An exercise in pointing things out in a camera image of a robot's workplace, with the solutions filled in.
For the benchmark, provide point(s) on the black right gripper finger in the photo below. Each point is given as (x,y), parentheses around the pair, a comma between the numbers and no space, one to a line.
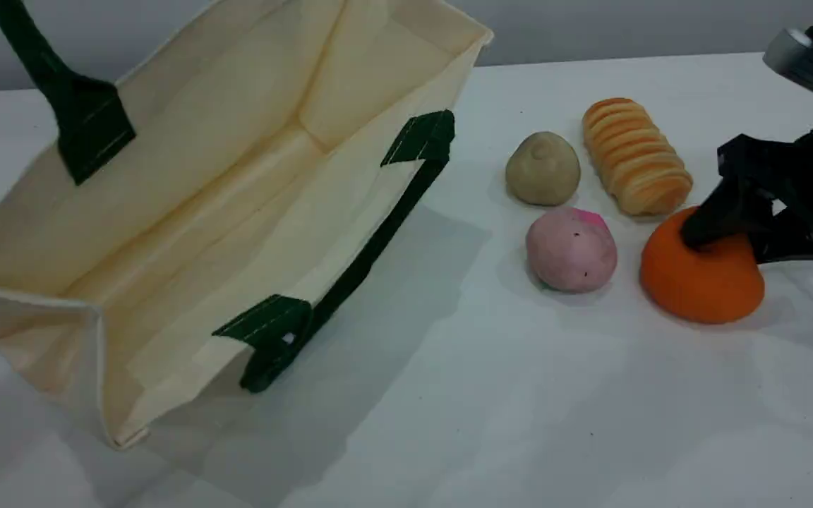
(798,247)
(727,212)

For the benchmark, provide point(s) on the ribbed golden toy bread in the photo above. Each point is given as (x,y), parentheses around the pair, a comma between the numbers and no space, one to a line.
(636,159)

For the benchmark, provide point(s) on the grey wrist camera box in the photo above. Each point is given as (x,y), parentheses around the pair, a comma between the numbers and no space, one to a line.
(812,63)

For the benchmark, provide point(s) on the beige round toy potato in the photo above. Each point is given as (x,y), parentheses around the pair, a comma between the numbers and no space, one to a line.
(543,171)

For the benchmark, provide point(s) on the pink toy peach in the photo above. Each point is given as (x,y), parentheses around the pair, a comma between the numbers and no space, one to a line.
(570,254)

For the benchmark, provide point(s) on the orange toy fruit with stem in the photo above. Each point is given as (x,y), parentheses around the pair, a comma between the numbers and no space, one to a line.
(699,282)

